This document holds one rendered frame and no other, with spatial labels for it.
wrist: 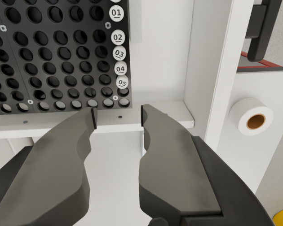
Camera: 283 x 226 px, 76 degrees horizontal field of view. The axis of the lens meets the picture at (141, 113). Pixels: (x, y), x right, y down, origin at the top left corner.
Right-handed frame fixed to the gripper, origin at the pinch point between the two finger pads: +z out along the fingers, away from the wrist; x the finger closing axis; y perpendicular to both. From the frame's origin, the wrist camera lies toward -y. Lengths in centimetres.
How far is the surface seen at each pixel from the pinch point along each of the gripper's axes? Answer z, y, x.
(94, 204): 21.6, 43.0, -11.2
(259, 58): 6.4, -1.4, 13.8
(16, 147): 19.1, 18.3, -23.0
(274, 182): 98, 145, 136
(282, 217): 92, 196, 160
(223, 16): 5.9, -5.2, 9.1
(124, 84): 6.4, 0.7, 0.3
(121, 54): 6.4, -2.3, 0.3
